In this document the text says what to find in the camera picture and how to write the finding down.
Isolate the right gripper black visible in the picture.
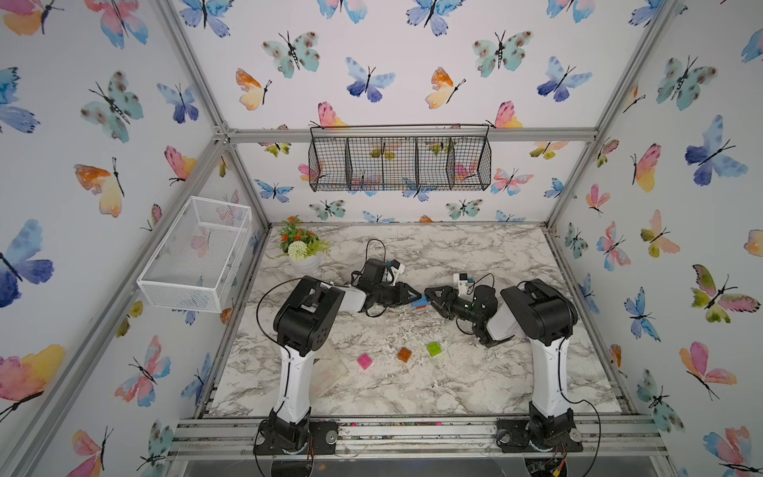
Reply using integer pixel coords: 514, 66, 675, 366
423, 286, 482, 328

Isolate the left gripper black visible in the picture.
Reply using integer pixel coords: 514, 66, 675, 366
372, 285, 420, 309

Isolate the blue lego brick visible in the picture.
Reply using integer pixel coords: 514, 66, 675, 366
411, 296, 429, 309

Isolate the orange lego brick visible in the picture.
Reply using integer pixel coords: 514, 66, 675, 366
397, 347, 412, 363

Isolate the pink lego brick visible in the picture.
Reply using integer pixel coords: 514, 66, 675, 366
358, 354, 373, 370

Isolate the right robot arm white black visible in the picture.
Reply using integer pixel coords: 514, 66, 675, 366
425, 279, 583, 452

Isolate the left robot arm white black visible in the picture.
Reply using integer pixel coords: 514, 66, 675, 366
265, 258, 421, 451

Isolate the green lego brick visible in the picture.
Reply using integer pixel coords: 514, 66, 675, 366
426, 342, 442, 357

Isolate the flower plant white pot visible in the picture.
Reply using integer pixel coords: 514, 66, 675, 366
265, 216, 331, 275

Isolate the white mesh basket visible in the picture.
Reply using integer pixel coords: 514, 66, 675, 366
137, 196, 252, 313

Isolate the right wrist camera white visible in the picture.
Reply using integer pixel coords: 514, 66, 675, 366
453, 272, 475, 297

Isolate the black wire basket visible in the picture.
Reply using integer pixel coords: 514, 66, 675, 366
303, 124, 492, 193

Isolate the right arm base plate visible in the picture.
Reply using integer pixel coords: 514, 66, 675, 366
495, 415, 583, 453

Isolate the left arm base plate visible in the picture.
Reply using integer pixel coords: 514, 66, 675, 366
254, 419, 339, 456

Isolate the aluminium front rail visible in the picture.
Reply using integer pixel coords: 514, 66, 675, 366
169, 415, 668, 461

